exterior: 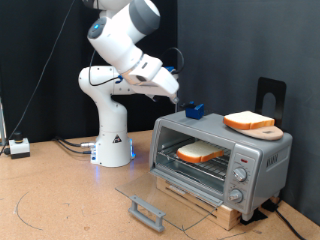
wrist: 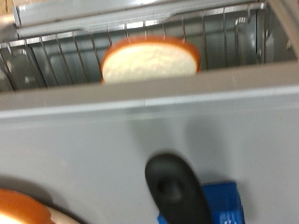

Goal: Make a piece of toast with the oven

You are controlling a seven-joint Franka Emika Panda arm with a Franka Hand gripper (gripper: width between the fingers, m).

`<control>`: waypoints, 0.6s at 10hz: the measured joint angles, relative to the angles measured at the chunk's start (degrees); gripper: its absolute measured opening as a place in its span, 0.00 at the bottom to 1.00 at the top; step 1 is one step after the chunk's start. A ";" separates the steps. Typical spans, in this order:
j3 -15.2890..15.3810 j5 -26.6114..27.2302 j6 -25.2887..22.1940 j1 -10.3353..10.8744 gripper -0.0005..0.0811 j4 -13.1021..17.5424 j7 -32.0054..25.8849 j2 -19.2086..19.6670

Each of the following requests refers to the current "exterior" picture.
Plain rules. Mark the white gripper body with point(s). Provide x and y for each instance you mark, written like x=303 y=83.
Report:
x=156 y=78

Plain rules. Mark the black spatula blue grip block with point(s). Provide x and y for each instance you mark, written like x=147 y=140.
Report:
x=195 y=111

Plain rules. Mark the white emergency stop box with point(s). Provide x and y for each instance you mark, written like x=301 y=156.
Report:
x=20 y=146

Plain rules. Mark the silver toaster oven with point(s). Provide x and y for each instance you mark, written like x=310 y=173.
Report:
x=276 y=173

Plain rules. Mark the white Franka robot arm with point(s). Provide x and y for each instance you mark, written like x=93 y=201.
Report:
x=113 y=133

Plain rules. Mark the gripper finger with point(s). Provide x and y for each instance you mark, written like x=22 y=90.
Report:
x=174 y=99

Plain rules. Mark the white bread slice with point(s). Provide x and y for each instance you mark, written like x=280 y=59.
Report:
x=248 y=120
x=200 y=151

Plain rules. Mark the slotted wooden block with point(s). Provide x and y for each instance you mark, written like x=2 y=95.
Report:
x=231 y=218

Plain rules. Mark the black metal bracket with hole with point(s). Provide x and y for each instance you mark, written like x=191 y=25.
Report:
x=280 y=90

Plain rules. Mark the small wooden serving board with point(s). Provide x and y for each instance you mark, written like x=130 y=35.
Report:
x=266 y=134

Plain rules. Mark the silver oven knob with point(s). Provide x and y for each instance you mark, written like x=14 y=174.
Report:
x=240 y=174
x=235 y=195

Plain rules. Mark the grey metal post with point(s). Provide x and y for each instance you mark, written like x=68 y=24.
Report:
x=2 y=123

